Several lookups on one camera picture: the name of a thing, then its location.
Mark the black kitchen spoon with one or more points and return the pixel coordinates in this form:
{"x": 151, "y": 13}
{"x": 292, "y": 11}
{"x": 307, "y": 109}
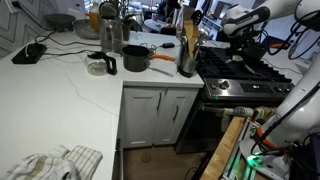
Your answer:
{"x": 197, "y": 16}

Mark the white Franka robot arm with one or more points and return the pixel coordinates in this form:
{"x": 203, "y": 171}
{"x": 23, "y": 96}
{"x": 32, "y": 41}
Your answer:
{"x": 246, "y": 16}

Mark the large silver spoon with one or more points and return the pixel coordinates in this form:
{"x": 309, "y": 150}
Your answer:
{"x": 237, "y": 59}

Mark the silver table knife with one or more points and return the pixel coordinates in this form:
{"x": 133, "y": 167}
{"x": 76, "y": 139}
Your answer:
{"x": 160, "y": 71}

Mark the white cabinet door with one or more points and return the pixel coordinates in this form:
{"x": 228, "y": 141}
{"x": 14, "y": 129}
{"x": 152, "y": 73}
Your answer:
{"x": 141, "y": 115}
{"x": 175, "y": 115}

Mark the black power adapter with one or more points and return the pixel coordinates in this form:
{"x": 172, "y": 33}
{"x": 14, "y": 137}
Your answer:
{"x": 168, "y": 45}

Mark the silver cooker knob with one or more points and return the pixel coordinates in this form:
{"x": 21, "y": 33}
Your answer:
{"x": 224, "y": 84}
{"x": 213, "y": 85}
{"x": 286, "y": 89}
{"x": 278, "y": 89}

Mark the wooden spatula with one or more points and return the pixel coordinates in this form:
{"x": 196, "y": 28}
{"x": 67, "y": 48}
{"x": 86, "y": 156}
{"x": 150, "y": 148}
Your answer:
{"x": 191, "y": 36}

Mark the orange juice bottle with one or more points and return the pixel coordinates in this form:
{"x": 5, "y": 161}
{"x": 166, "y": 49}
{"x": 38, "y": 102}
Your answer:
{"x": 94, "y": 16}

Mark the dark stone bowl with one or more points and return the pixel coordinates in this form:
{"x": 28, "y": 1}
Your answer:
{"x": 60, "y": 20}

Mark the clear glass pitcher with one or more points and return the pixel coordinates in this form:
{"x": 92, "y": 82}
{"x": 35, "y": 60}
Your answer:
{"x": 107, "y": 36}

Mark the potted green plant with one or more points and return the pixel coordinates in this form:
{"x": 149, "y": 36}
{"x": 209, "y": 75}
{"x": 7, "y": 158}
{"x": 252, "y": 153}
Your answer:
{"x": 126, "y": 28}

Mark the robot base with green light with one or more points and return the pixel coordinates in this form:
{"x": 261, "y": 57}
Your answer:
{"x": 266, "y": 163}

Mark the striped kitchen towel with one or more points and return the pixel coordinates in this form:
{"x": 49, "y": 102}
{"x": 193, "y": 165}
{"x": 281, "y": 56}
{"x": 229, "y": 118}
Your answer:
{"x": 53, "y": 163}

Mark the glass coffee carafe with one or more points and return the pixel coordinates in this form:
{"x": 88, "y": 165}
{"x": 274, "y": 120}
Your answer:
{"x": 100, "y": 63}

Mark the silver utensil holder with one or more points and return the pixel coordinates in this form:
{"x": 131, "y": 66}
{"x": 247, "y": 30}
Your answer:
{"x": 188, "y": 65}

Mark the silver ladle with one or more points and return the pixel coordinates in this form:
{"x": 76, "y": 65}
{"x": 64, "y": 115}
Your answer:
{"x": 203, "y": 33}

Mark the grey metal bowl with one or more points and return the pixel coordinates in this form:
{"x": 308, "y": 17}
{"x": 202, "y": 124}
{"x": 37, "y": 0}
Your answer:
{"x": 83, "y": 29}

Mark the black cast iron grate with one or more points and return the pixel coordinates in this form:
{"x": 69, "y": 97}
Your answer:
{"x": 213, "y": 63}
{"x": 273, "y": 73}

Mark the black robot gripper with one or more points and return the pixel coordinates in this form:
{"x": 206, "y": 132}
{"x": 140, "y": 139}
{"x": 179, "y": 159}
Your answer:
{"x": 239, "y": 43}

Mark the black cooker control panel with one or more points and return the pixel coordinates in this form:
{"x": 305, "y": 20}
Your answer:
{"x": 256, "y": 87}

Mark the large dark cooking pot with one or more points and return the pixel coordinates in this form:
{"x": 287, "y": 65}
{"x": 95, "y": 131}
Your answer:
{"x": 256, "y": 51}

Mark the black gas stove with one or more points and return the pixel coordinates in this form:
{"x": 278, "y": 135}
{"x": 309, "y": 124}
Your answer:
{"x": 216, "y": 91}

